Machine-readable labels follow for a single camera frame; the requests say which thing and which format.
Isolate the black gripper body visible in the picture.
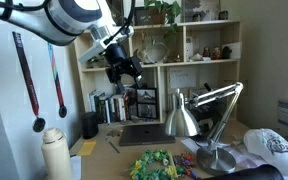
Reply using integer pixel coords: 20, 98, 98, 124
103, 42, 144, 84

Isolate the row of mixed books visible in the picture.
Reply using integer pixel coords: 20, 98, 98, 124
103, 89, 133, 124

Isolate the light wooden shelf unit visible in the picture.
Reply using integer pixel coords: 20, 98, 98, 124
73, 19, 243, 125

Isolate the dark spine book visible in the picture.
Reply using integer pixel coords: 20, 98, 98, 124
95, 92, 106, 124

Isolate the white spine book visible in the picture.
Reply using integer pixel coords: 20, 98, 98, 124
88, 89, 98, 113

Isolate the round glass vase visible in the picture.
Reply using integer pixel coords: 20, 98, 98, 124
143, 41, 170, 65

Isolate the white note paper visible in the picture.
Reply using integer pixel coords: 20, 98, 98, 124
167, 67, 198, 90

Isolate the dark grey laptop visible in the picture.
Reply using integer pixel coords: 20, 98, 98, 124
118, 123, 176, 147

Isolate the silver desk lamp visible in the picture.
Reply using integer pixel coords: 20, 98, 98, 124
163, 81, 245, 176

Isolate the white tall gadget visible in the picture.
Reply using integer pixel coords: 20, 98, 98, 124
185, 36, 195, 62

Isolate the dark pen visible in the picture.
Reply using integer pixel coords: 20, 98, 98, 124
108, 141, 121, 155

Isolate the green potted plant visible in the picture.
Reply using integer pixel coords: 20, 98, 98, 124
140, 0, 183, 46

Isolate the medal with rainbow ribbon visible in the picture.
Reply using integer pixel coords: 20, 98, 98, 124
47, 42, 68, 119

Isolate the yellow sticky note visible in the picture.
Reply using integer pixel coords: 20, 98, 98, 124
76, 139, 98, 157

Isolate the red brown figurine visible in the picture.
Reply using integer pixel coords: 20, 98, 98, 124
201, 45, 212, 59
211, 46, 223, 61

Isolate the black microscope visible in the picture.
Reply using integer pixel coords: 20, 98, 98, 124
187, 82, 230, 136

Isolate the green yellow flower lei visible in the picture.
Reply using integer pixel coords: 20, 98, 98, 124
129, 149, 179, 180

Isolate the black figurine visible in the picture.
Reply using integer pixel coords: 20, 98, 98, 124
221, 45, 234, 61

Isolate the white paper sheet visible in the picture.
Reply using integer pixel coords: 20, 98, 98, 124
69, 154, 83, 180

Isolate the medal with dark red ribbon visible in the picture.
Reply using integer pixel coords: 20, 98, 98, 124
11, 31, 47, 133

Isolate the cream water bottle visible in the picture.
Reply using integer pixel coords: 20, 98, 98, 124
40, 127, 74, 180

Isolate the grey art print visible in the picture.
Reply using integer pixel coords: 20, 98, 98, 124
182, 0, 222, 23

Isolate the white card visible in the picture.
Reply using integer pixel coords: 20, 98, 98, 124
230, 41, 243, 61

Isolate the small dark jar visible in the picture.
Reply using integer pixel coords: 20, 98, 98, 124
217, 10, 230, 21

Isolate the white printed cap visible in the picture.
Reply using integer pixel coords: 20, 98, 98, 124
242, 128, 288, 178

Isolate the black mountain photo frame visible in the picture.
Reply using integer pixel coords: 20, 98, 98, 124
135, 87, 158, 105

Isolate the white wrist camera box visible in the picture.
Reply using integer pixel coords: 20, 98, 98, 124
77, 25, 135, 65

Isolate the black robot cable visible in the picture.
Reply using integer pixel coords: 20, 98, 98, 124
103, 0, 137, 46

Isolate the dark picture frame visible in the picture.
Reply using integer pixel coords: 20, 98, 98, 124
133, 6, 152, 27

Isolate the colourful bead necklace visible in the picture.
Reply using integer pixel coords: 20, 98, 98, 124
173, 152, 202, 180

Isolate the blue white wall sign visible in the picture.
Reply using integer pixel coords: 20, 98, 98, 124
277, 100, 288, 128

